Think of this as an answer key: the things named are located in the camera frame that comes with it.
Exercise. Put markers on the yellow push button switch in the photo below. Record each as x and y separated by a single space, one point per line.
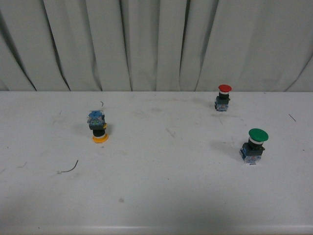
96 122

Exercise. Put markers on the white pleated curtain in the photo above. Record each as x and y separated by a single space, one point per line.
156 45

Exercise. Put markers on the red push button switch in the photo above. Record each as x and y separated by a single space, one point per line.
222 100

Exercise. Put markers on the curved black wire scrap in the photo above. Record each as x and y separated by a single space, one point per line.
66 171

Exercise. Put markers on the green push button switch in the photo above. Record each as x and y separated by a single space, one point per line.
251 151

